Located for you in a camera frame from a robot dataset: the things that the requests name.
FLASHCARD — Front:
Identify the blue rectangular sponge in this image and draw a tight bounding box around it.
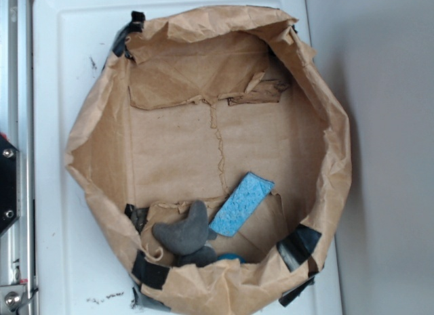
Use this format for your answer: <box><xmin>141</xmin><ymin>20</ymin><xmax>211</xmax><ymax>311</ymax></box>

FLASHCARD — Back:
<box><xmin>210</xmin><ymin>172</ymin><xmax>275</xmax><ymax>237</ymax></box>

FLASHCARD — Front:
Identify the brown paper bag bin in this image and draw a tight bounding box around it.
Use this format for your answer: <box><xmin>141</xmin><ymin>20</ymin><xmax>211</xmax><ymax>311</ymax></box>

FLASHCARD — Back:
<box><xmin>65</xmin><ymin>5</ymin><xmax>351</xmax><ymax>314</ymax></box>

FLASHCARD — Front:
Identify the grey curved stone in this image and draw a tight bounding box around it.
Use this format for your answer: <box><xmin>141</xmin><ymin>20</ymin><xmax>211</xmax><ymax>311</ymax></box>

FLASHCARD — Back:
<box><xmin>152</xmin><ymin>201</ymin><xmax>209</xmax><ymax>255</ymax></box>

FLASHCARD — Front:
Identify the dark grey round stone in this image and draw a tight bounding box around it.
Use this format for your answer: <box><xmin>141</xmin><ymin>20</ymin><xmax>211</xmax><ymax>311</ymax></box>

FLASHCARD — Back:
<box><xmin>176</xmin><ymin>246</ymin><xmax>218</xmax><ymax>268</ymax></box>

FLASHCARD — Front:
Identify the small blue round object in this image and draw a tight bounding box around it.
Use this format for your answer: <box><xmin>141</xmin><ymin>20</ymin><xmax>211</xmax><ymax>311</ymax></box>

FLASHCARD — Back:
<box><xmin>217</xmin><ymin>253</ymin><xmax>245</xmax><ymax>264</ymax></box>

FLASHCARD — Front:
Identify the white plastic tray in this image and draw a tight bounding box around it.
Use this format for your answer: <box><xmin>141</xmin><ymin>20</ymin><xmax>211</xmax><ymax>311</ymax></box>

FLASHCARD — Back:
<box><xmin>32</xmin><ymin>0</ymin><xmax>344</xmax><ymax>315</ymax></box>

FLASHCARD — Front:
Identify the black metal bracket plate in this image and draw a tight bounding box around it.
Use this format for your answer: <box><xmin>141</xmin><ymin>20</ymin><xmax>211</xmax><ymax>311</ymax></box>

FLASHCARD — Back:
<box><xmin>0</xmin><ymin>133</ymin><xmax>18</xmax><ymax>235</ymax></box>

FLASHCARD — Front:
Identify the aluminium frame rail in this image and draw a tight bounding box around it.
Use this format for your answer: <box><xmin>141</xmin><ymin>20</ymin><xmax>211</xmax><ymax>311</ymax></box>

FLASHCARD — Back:
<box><xmin>0</xmin><ymin>0</ymin><xmax>39</xmax><ymax>315</ymax></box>

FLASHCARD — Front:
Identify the silver corner bracket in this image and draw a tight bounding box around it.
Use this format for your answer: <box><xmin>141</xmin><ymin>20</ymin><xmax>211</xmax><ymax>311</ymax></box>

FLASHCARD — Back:
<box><xmin>0</xmin><ymin>284</ymin><xmax>27</xmax><ymax>314</ymax></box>

